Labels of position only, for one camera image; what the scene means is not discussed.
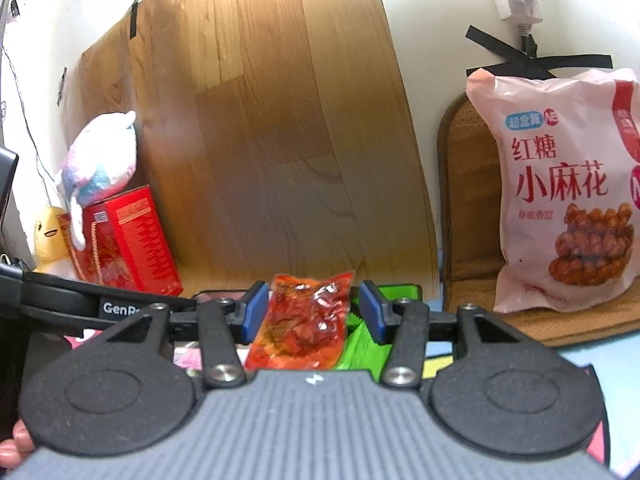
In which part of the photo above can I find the yellow plush toy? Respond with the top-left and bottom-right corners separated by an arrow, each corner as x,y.
32,206 -> 76,280

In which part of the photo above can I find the black plug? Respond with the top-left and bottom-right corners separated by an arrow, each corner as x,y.
515,20 -> 540,58

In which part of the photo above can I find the printed blanket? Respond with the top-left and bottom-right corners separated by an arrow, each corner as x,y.
65,330 -> 640,480

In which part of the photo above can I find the red snack packet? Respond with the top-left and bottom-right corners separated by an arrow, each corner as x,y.
245,271 -> 356,372

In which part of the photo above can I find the bright green snack packet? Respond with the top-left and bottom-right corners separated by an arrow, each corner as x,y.
334,284 -> 425,372

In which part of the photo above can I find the person's left hand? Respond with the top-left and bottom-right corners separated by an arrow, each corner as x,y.
0,420 -> 36,476

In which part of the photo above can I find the brown seat cushion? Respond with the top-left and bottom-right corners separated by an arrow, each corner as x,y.
436,92 -> 640,348

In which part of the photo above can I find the wood grain board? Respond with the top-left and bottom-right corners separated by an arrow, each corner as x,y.
57,0 -> 441,297

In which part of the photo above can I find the red gift box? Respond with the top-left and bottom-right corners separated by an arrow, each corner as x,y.
57,185 -> 183,297

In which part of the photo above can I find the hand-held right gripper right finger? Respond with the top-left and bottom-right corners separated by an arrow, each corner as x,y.
360,281 -> 538,390

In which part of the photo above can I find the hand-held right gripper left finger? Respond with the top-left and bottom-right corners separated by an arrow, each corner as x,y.
107,281 -> 271,390

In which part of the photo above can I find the large pink snack bag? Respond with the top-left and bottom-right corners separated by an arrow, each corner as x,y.
465,66 -> 640,314

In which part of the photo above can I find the pink and blue plush toy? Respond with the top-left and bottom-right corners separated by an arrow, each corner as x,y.
55,110 -> 138,252

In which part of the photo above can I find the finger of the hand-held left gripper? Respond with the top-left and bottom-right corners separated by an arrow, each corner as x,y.
0,264 -> 201,339

